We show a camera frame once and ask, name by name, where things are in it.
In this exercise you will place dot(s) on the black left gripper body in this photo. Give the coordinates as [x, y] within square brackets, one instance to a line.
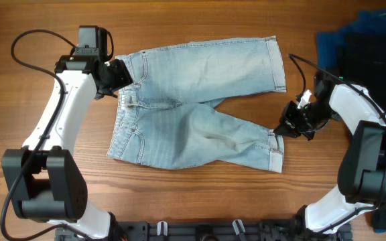
[118, 77]

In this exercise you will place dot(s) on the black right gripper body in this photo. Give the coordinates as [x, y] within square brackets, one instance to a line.
[307, 118]

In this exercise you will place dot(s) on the dark blue clothes pile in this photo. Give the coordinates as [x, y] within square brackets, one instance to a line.
[357, 52]

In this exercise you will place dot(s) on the light blue denim shorts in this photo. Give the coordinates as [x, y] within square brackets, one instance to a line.
[167, 117]

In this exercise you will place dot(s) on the black aluminium mounting rail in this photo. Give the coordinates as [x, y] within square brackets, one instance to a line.
[265, 230]

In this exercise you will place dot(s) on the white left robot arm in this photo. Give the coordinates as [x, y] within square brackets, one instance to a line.
[45, 184]

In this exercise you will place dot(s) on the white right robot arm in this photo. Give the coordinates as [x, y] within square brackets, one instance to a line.
[361, 183]

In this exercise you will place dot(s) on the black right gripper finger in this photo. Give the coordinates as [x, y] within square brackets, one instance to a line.
[285, 130]
[309, 134]

